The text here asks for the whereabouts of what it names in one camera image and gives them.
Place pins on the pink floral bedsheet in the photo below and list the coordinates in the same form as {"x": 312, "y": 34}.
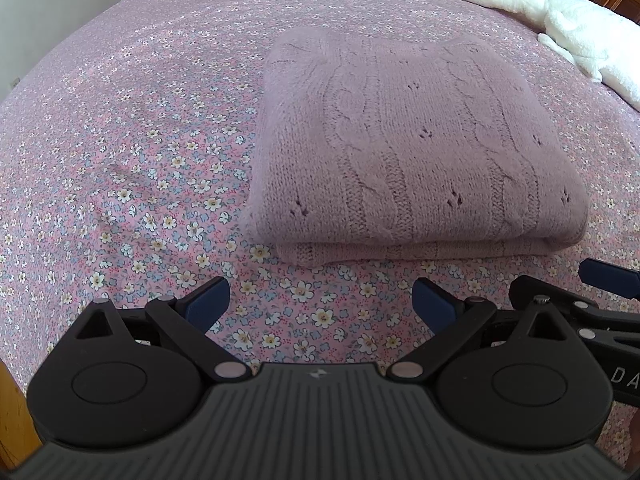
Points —
{"x": 125, "y": 135}

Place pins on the pink knit sweater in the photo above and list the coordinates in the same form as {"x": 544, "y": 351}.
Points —
{"x": 400, "y": 145}

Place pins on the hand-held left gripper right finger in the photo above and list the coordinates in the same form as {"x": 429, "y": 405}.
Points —
{"x": 432, "y": 305}

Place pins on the wooden bed frame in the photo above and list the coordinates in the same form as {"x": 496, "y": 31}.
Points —
{"x": 17, "y": 415}

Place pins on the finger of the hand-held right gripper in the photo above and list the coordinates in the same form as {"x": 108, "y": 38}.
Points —
{"x": 607, "y": 274}
{"x": 575, "y": 317}

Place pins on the white goose plush toy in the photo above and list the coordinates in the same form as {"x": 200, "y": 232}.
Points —
{"x": 550, "y": 15}

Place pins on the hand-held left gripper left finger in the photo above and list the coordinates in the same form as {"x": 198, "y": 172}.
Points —
{"x": 207, "y": 305}

